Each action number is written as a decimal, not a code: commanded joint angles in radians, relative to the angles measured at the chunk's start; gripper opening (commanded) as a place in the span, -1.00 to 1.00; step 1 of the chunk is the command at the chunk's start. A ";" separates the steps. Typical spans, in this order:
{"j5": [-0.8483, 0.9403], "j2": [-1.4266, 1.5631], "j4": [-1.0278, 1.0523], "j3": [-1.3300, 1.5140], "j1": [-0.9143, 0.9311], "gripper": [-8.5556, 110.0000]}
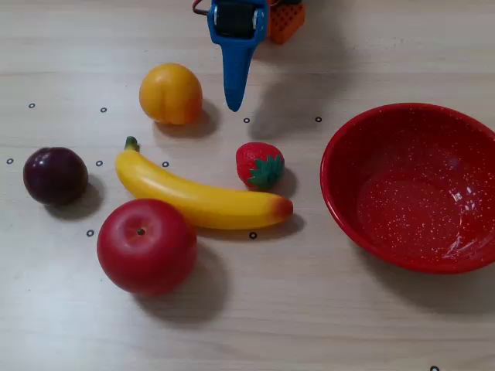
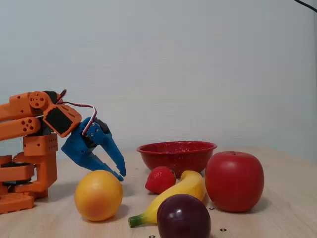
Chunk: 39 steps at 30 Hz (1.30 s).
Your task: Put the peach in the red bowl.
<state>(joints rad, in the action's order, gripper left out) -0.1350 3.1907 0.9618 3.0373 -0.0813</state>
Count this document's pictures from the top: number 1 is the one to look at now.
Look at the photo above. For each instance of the blue gripper black motor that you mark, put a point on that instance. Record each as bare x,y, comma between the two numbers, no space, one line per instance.
237,44

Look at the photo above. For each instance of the orange robot base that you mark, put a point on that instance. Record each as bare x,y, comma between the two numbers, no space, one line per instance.
287,23

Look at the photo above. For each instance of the red toy strawberry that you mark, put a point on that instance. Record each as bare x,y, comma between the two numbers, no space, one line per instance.
255,164

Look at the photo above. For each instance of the orange yellow toy peach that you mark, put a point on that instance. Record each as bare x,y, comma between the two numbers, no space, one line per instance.
170,94

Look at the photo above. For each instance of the yellow toy banana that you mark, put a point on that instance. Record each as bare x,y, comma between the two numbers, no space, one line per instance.
201,201

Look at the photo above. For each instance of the red speckled bowl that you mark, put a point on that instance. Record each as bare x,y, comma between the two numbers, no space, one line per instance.
410,189

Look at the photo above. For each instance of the red toy apple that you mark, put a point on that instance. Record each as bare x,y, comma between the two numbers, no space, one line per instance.
147,247

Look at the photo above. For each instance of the dark purple toy plum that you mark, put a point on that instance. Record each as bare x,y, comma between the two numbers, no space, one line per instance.
55,175

